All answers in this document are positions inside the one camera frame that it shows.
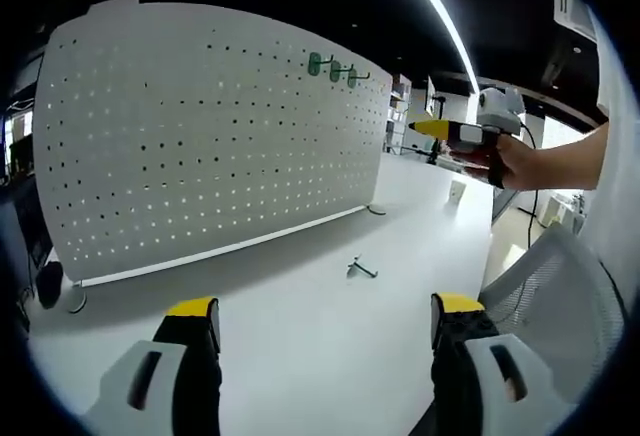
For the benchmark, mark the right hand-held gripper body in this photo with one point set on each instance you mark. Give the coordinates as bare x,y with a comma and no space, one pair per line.
500,108

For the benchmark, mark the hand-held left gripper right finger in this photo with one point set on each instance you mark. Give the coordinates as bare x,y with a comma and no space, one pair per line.
460,386

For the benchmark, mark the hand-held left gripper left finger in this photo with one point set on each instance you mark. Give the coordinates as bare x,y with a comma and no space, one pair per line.
195,386

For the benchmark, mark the green hook assembly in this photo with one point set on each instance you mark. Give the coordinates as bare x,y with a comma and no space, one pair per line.
335,72
356,265
352,78
315,65

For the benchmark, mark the white perforated mounting plate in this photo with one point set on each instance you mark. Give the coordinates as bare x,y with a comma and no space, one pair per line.
200,131

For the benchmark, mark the person's right hand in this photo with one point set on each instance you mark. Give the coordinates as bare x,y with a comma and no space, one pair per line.
522,166

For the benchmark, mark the black tripod stand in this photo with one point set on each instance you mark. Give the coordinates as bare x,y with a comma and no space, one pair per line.
436,148

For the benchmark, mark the small white card stand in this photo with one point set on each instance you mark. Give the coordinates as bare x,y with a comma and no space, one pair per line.
456,192

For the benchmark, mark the long ceiling light strip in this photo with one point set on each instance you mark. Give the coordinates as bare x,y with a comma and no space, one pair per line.
445,16

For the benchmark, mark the ceiling air conditioner unit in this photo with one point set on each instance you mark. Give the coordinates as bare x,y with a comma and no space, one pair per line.
570,1

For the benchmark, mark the grey mesh office chair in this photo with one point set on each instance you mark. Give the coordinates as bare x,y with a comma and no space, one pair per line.
555,296

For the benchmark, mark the black cylindrical container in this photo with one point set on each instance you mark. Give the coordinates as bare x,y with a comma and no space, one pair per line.
50,283

